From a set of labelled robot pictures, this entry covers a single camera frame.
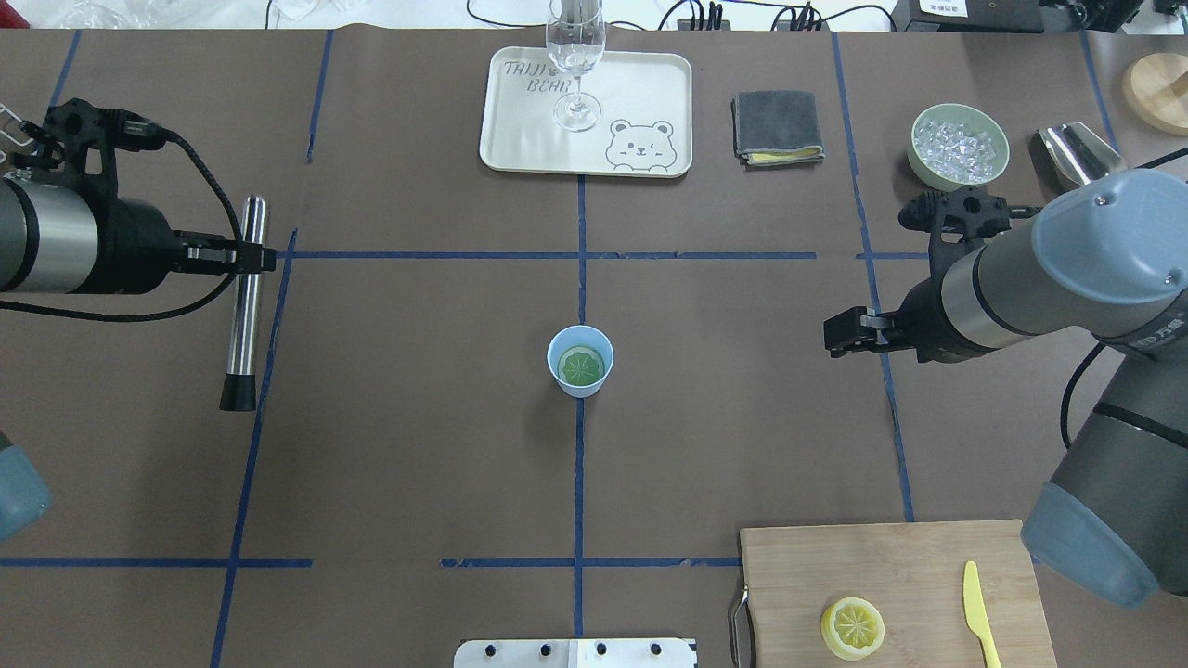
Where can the clear wine glass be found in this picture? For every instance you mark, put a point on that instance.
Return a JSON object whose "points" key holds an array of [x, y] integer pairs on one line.
{"points": [[576, 34]]}

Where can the green bowl of ice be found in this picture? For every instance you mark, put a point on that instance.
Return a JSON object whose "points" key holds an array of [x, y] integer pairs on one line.
{"points": [[952, 145]]}

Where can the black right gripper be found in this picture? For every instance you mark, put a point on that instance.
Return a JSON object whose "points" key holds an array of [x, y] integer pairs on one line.
{"points": [[925, 315]]}

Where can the steel muddler black tip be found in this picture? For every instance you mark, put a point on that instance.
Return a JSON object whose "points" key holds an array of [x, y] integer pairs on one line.
{"points": [[239, 386]]}

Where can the white wire cup rack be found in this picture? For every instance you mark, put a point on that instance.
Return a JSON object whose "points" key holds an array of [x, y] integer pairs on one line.
{"points": [[14, 141]]}

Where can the steel ice scoop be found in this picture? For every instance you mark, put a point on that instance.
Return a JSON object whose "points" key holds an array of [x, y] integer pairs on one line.
{"points": [[1079, 155]]}

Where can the bamboo cutting board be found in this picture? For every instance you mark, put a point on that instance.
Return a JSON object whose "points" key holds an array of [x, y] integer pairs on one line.
{"points": [[912, 573]]}

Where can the wooden cup tree stand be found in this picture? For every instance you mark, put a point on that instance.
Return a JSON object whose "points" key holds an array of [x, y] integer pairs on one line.
{"points": [[1155, 88]]}

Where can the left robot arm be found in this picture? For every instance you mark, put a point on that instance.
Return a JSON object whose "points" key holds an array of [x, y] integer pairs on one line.
{"points": [[9, 247]]}

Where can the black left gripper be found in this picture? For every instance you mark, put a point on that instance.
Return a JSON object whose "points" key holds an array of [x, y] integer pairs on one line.
{"points": [[133, 246]]}

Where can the yellow plastic knife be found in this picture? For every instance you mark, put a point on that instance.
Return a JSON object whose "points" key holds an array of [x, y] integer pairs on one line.
{"points": [[976, 615]]}

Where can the green lime slice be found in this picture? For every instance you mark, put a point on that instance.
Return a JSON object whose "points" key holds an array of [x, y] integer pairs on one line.
{"points": [[581, 365]]}

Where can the light blue plastic cup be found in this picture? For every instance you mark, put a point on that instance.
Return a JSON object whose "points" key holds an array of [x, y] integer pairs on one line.
{"points": [[579, 335]]}

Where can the cream bear serving tray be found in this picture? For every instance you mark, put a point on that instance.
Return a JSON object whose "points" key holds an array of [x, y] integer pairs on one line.
{"points": [[637, 111]]}

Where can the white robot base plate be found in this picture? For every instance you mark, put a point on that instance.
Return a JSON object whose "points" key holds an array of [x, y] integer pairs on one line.
{"points": [[578, 652]]}

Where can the grey folded cloth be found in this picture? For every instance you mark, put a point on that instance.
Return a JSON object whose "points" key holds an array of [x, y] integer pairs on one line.
{"points": [[774, 128]]}

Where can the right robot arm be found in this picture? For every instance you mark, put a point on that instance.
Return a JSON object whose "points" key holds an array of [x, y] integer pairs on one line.
{"points": [[1109, 258]]}

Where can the yellow lemon slice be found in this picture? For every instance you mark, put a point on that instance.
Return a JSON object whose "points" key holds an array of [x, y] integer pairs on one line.
{"points": [[852, 628]]}

